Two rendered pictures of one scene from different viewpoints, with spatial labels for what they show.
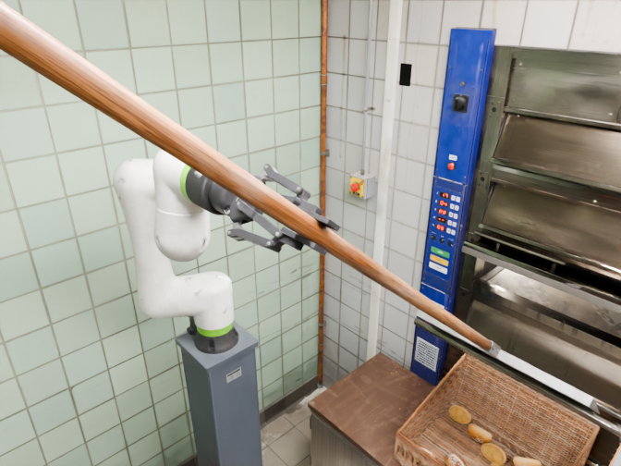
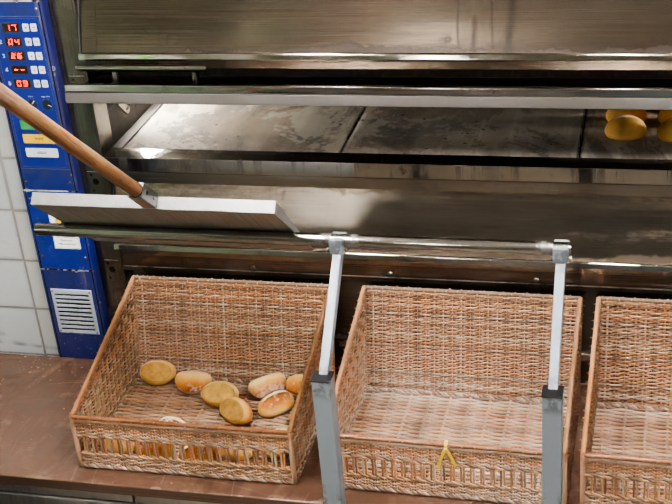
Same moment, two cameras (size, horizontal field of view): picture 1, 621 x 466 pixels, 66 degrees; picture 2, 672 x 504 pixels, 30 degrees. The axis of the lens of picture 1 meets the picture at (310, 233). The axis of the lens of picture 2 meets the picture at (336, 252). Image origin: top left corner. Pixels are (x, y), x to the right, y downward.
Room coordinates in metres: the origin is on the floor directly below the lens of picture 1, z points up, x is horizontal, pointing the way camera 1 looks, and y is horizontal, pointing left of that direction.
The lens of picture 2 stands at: (-1.13, 0.39, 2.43)
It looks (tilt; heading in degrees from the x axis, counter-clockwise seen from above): 28 degrees down; 328
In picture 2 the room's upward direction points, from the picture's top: 5 degrees counter-clockwise
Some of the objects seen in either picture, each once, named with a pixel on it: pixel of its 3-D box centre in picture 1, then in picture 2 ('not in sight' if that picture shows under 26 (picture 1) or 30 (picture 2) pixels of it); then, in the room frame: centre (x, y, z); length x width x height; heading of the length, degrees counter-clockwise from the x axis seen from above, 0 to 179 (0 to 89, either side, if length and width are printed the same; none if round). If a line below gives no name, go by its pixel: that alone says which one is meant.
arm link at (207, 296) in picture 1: (208, 301); not in sight; (1.30, 0.33, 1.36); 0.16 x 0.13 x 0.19; 98
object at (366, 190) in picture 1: (361, 185); not in sight; (2.10, -0.24, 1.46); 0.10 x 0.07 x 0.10; 43
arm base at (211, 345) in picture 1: (207, 324); not in sight; (1.34, 0.36, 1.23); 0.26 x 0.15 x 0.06; 42
